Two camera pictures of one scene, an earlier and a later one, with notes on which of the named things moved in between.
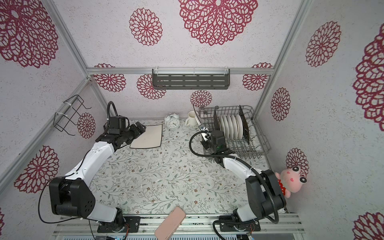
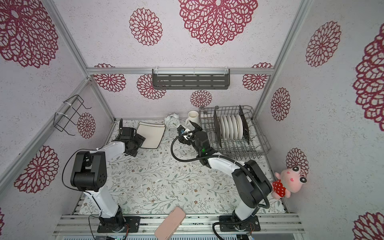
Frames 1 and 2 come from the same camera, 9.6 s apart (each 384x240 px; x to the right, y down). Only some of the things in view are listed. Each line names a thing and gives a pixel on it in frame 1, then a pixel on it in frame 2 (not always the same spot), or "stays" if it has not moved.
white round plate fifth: x=240 y=126 stays
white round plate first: x=222 y=125 stays
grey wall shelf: x=191 y=78 stays
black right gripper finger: x=203 y=127 -> x=196 y=126
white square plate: x=196 y=115 -> x=152 y=132
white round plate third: x=231 y=126 stays
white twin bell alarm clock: x=172 y=121 stays
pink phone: x=170 y=224 stays
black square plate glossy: x=245 y=128 stays
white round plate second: x=226 y=126 stays
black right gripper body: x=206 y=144 -> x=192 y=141
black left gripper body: x=130 y=133 -> x=137 y=143
